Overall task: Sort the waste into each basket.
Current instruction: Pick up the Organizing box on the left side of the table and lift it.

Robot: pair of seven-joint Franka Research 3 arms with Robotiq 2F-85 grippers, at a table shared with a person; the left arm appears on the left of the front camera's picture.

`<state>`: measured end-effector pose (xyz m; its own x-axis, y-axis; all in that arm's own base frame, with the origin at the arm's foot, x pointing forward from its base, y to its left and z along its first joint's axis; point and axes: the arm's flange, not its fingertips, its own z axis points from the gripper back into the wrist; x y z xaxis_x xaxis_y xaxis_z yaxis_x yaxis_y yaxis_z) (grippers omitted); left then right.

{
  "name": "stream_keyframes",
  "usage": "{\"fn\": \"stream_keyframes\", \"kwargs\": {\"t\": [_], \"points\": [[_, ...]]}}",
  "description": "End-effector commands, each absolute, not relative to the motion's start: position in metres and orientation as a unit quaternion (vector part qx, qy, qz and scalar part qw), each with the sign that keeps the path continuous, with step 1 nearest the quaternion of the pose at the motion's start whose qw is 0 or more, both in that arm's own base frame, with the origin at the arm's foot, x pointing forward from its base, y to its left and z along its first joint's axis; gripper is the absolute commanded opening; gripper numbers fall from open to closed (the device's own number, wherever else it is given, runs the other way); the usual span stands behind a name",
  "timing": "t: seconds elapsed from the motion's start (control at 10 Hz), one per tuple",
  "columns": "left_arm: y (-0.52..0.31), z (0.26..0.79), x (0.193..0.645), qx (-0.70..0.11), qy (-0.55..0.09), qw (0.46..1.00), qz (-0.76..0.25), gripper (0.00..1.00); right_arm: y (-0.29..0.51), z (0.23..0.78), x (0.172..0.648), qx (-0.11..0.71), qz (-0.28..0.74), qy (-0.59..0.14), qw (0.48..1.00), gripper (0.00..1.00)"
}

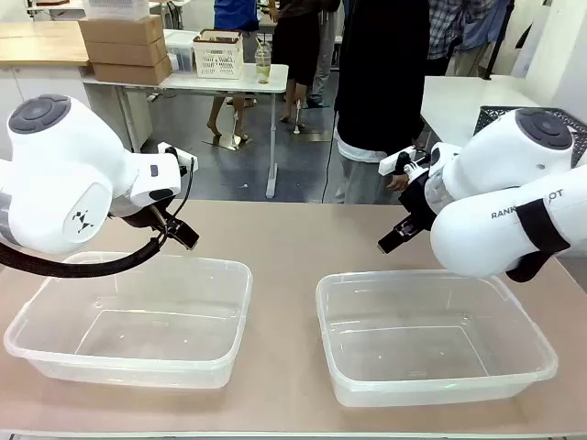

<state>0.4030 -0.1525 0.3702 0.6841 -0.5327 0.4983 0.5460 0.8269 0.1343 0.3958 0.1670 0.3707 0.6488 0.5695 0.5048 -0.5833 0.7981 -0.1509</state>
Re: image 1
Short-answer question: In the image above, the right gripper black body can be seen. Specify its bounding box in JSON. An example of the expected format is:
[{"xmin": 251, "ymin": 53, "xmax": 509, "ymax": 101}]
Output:
[{"xmin": 396, "ymin": 171, "xmax": 436, "ymax": 231}]

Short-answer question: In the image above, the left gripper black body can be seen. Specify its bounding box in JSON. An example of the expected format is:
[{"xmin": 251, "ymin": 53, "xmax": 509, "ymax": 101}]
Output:
[{"xmin": 109, "ymin": 201, "xmax": 178, "ymax": 235}]

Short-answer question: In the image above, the clear plastic bin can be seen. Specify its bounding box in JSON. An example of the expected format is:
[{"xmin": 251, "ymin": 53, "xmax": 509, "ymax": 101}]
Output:
[
  {"xmin": 315, "ymin": 269, "xmax": 559, "ymax": 408},
  {"xmin": 3, "ymin": 250, "xmax": 254, "ymax": 391}
]

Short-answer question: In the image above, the person's left hand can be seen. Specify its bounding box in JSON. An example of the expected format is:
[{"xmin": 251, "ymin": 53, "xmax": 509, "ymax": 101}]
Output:
[{"xmin": 386, "ymin": 172, "xmax": 412, "ymax": 193}]

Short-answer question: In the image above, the white side table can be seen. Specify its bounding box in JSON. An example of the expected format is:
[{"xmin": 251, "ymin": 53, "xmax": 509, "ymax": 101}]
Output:
[{"xmin": 419, "ymin": 74, "xmax": 551, "ymax": 149}]

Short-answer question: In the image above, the person in black top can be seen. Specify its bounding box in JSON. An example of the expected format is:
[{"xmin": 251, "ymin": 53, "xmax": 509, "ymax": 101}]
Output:
[{"xmin": 333, "ymin": 0, "xmax": 431, "ymax": 205}]

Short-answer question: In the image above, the brown cardboard box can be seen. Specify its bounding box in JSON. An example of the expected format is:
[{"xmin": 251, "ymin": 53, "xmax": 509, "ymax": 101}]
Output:
[
  {"xmin": 91, "ymin": 56, "xmax": 174, "ymax": 86},
  {"xmin": 85, "ymin": 38, "xmax": 169, "ymax": 68},
  {"xmin": 78, "ymin": 15, "xmax": 167, "ymax": 47}
]

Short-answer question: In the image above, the white folding table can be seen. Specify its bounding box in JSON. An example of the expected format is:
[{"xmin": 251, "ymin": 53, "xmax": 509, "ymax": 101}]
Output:
[{"xmin": 82, "ymin": 62, "xmax": 290, "ymax": 200}]

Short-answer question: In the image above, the clear lidded storage box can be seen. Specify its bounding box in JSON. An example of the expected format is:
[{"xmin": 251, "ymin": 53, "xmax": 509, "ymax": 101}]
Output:
[{"xmin": 163, "ymin": 29, "xmax": 203, "ymax": 74}]

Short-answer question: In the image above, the bystander in plaid shirt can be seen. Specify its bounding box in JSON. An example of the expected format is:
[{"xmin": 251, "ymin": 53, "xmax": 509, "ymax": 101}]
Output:
[{"xmin": 426, "ymin": 0, "xmax": 474, "ymax": 77}]

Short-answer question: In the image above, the white slatted plastic crate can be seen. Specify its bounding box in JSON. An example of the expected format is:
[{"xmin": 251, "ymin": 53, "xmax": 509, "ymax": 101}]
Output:
[{"xmin": 192, "ymin": 29, "xmax": 244, "ymax": 81}]

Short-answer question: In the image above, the bystander in light blue shirt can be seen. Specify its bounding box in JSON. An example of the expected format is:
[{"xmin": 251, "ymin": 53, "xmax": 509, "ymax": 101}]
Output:
[{"xmin": 453, "ymin": 0, "xmax": 511, "ymax": 78}]

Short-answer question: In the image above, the plastic cup with straw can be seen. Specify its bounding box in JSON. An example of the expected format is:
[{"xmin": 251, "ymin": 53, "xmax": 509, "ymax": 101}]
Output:
[{"xmin": 254, "ymin": 38, "xmax": 273, "ymax": 85}]

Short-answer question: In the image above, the bystander in black dress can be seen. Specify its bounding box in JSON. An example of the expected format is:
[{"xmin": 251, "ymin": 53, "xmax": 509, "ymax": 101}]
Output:
[{"xmin": 270, "ymin": 0, "xmax": 323, "ymax": 126}]

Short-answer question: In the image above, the wooden counter top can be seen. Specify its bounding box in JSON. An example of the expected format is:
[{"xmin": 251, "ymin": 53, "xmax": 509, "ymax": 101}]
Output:
[{"xmin": 0, "ymin": 21, "xmax": 91, "ymax": 68}]

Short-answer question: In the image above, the translucent white container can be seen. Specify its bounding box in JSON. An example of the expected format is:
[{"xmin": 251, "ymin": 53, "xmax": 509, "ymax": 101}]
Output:
[{"xmin": 86, "ymin": 0, "xmax": 150, "ymax": 20}]

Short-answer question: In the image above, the thin black camera cable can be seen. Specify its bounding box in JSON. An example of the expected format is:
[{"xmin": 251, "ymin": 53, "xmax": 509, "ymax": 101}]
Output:
[{"xmin": 167, "ymin": 157, "xmax": 196, "ymax": 224}]

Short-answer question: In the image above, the black braided cable sleeve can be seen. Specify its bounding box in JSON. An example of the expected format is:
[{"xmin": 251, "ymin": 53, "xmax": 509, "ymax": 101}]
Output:
[{"xmin": 0, "ymin": 228, "xmax": 167, "ymax": 279}]

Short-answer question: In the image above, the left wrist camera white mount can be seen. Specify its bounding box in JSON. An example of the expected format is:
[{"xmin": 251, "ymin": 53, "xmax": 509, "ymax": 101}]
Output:
[{"xmin": 157, "ymin": 141, "xmax": 199, "ymax": 173}]

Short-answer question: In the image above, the black strap on arm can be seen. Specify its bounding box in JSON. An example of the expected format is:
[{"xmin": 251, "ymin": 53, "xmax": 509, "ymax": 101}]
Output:
[{"xmin": 504, "ymin": 198, "xmax": 572, "ymax": 283}]

